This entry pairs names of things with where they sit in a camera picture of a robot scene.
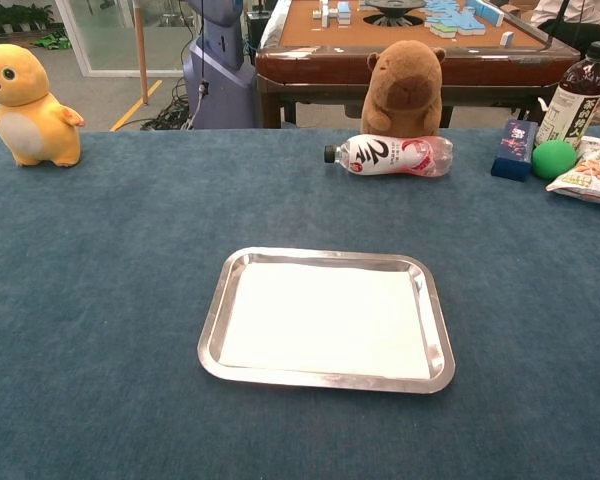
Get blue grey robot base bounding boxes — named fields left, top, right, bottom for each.
left=182, top=0, right=257, bottom=131

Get silver metal tray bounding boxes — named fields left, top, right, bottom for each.
left=196, top=246, right=456, bottom=395

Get clear bottle red white label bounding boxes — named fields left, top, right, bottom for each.
left=323, top=133, right=454, bottom=179

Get brown mahjong table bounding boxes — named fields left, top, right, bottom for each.
left=254, top=0, right=581, bottom=130

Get brown capybara plush toy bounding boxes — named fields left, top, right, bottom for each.
left=360, top=39, right=447, bottom=139

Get dark blue carton box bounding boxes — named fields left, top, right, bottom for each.
left=490, top=118, right=540, bottom=183

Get wooden pole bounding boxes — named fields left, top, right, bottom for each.
left=133, top=0, right=150, bottom=106

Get green ball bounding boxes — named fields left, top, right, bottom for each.
left=531, top=139, right=579, bottom=180

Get white framed glass partition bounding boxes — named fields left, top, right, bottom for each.
left=54, top=0, right=191, bottom=79

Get yellow plush dinosaur toy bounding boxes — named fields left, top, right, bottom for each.
left=0, top=43, right=86, bottom=168

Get white green snack bag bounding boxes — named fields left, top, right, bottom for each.
left=545, top=135, right=600, bottom=208

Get dark tea bottle black cap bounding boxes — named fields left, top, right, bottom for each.
left=534, top=40, right=600, bottom=151

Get green cloth on floor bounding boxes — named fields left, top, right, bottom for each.
left=33, top=29, right=74, bottom=51

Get seated person white shirt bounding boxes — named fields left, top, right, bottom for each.
left=529, top=0, right=600, bottom=56

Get green potted plants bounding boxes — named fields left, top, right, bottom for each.
left=0, top=3, right=55, bottom=46

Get black cable bundle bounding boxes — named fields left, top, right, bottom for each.
left=139, top=79, right=201, bottom=132

